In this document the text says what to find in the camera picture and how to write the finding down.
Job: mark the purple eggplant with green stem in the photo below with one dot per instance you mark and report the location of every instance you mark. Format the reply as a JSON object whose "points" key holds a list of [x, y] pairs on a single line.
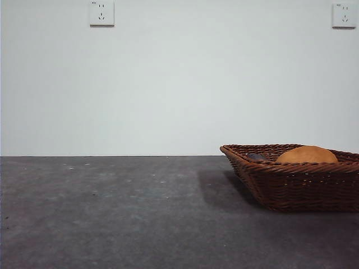
{"points": [[256, 157]]}

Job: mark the brown potato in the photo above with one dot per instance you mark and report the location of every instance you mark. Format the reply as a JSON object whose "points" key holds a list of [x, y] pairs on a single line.
{"points": [[308, 155]]}

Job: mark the brown wicker basket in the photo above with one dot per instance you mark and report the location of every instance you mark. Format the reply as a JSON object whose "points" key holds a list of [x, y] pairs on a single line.
{"points": [[303, 187]]}

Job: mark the white wall socket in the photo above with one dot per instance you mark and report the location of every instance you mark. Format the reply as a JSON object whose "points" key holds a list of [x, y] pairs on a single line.
{"points": [[102, 14], [342, 15]]}

